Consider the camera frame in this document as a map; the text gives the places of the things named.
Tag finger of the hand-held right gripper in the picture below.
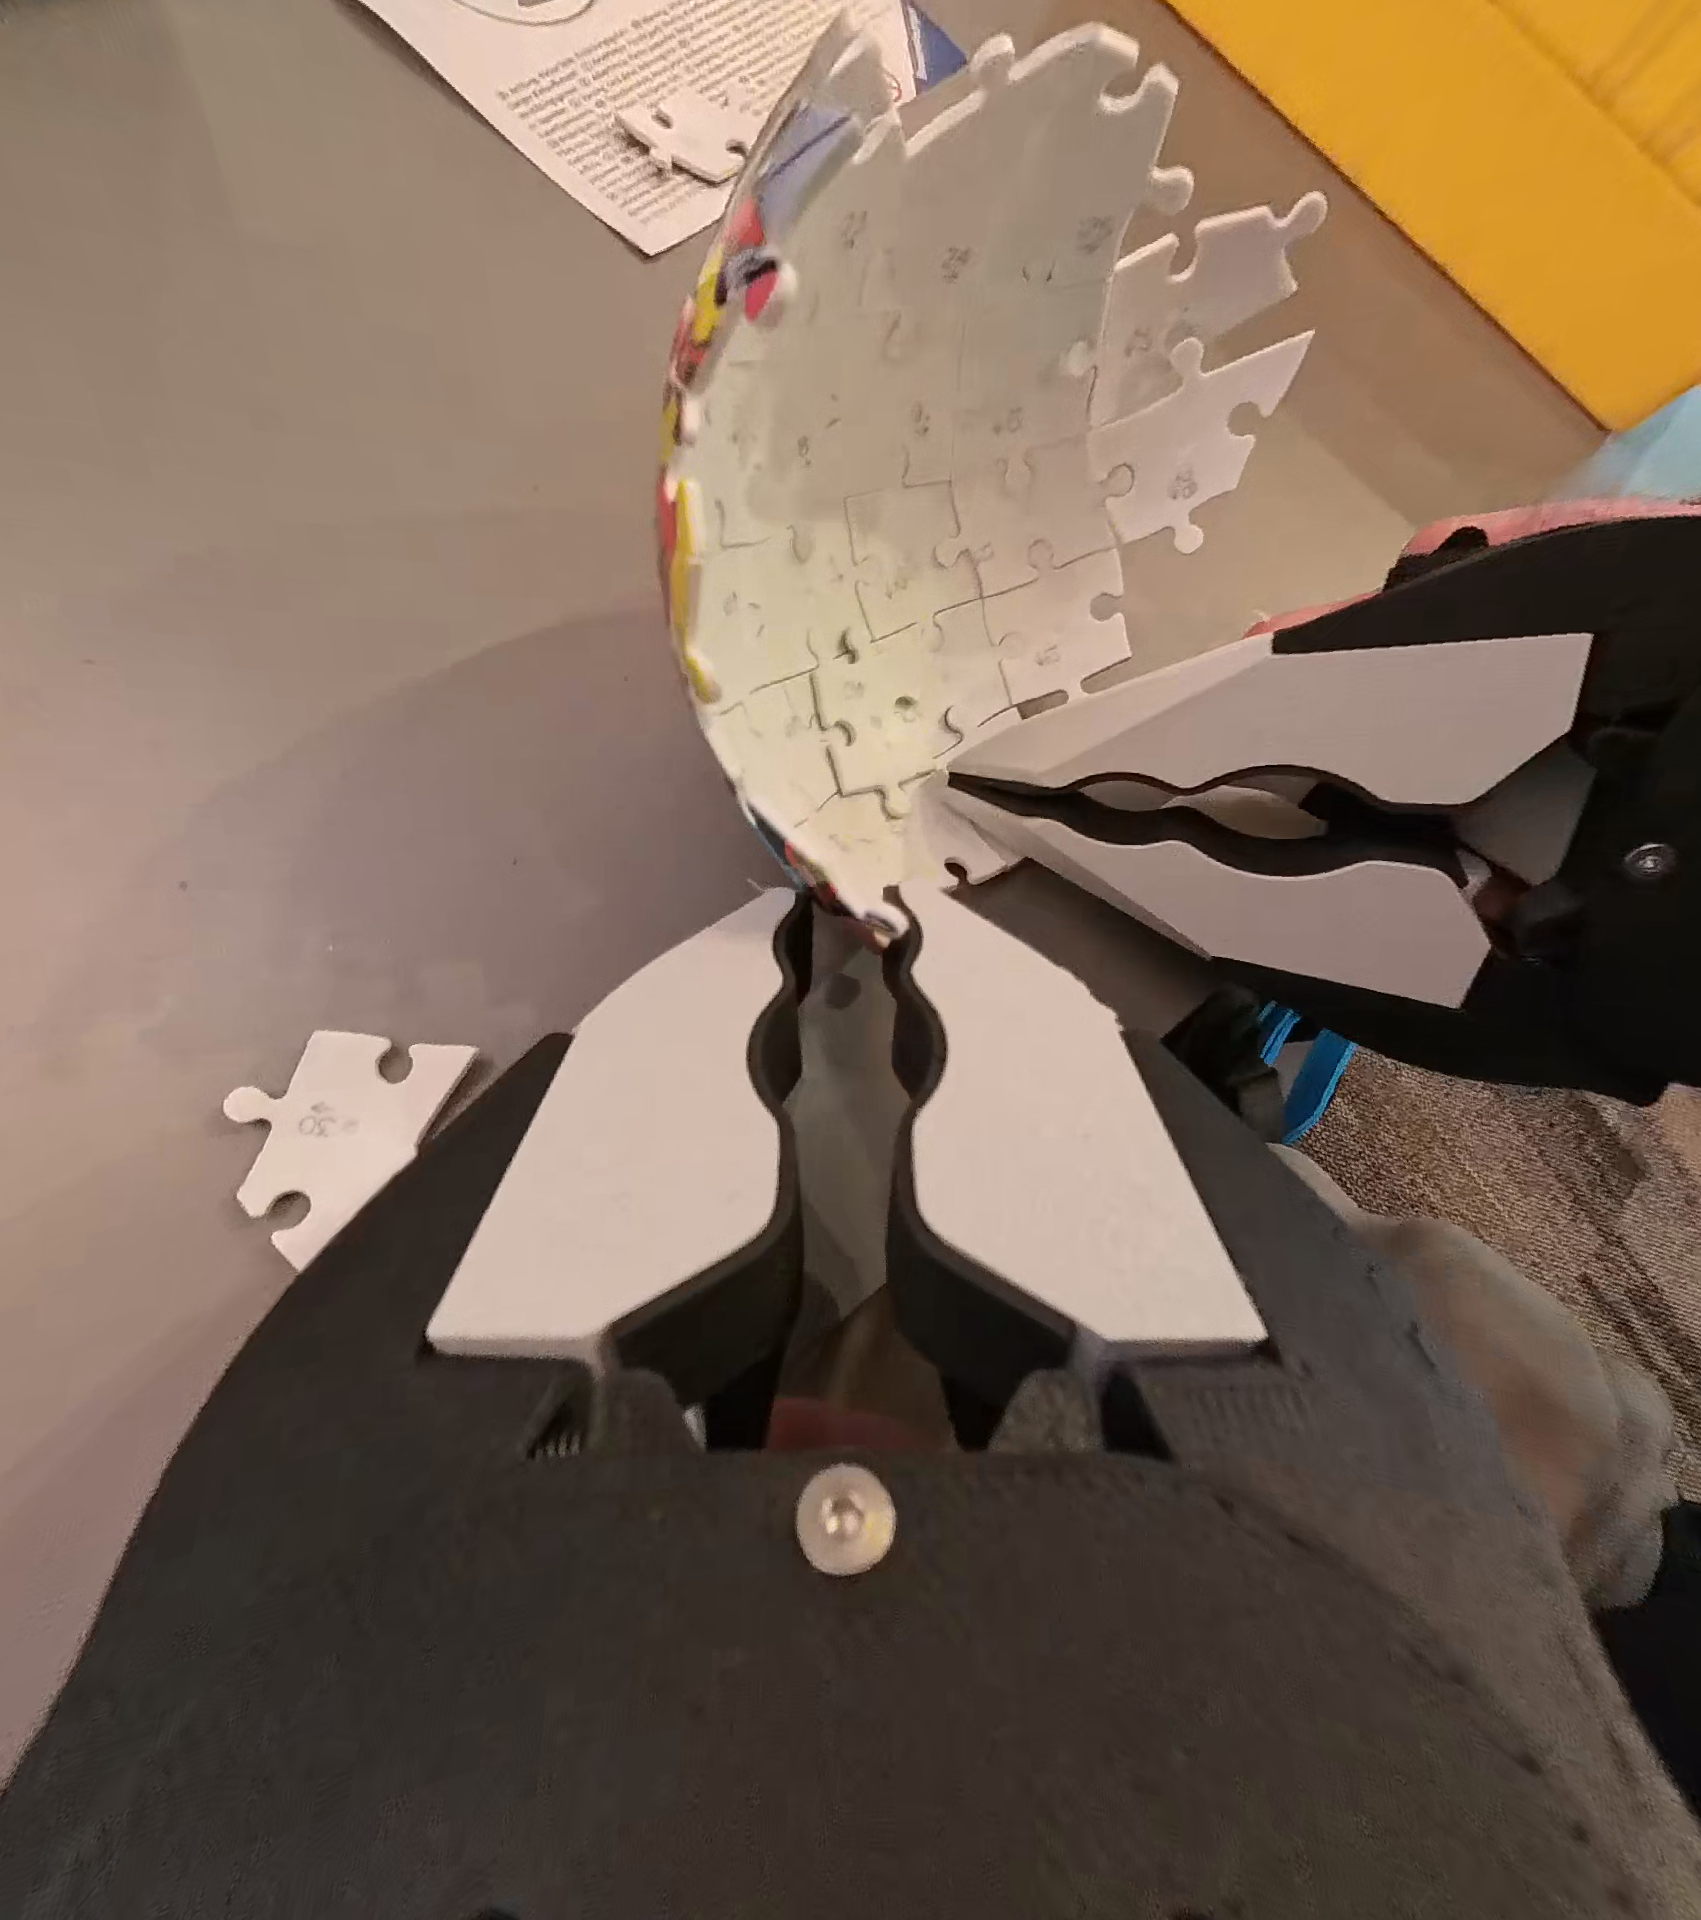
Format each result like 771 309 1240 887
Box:
957 631 1596 887
936 783 1496 1008

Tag partly built puzzle ball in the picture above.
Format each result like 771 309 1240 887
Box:
658 6 1331 944

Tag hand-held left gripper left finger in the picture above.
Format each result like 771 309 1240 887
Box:
424 889 811 1411

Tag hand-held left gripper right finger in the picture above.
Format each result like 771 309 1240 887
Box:
885 882 1269 1426

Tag small white puzzle piece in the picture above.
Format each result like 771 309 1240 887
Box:
919 771 1025 889

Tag yellow box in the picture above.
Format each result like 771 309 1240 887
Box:
1161 0 1701 432

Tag printed instruction sheet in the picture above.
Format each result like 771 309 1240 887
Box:
360 0 974 257

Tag blue and black strap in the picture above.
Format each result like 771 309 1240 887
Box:
1165 981 1357 1150

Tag white numbered puzzle piece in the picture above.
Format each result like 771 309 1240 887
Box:
220 1029 481 1274

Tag person's beige trousers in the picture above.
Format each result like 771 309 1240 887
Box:
1276 1146 1701 1628

